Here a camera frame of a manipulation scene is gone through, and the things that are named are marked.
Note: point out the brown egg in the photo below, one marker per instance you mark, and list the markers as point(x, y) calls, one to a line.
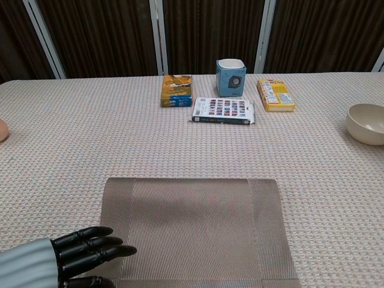
point(2, 130)

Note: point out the yellow flat box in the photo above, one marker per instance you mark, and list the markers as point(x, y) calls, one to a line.
point(276, 96)

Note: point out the grey screen post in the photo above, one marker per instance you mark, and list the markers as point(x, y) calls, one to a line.
point(45, 42)
point(379, 61)
point(264, 36)
point(158, 36)

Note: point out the beige woven tablecloth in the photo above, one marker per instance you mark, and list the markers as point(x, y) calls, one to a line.
point(75, 135)

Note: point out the white box with picture grid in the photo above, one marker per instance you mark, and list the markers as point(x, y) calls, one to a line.
point(223, 109)

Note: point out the brown woven placemat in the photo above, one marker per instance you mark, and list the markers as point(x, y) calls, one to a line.
point(195, 234)

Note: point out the light blue square box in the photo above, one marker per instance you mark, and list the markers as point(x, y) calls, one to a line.
point(231, 85)

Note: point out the dark pleated screen panel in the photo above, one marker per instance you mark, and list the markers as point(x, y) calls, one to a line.
point(15, 39)
point(324, 33)
point(210, 30)
point(102, 36)

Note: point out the orange and blue box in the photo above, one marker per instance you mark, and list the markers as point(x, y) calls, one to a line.
point(176, 91)

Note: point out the light brown bowl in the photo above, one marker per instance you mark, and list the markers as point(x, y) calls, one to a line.
point(366, 132)

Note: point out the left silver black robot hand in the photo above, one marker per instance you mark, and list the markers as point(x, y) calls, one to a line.
point(27, 264)

